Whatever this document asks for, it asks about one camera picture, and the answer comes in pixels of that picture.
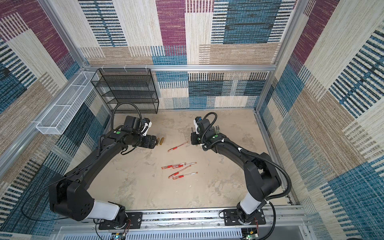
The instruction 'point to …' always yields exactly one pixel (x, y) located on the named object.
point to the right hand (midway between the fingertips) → (193, 138)
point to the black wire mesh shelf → (119, 86)
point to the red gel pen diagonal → (176, 173)
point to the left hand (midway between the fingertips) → (151, 138)
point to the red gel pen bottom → (184, 175)
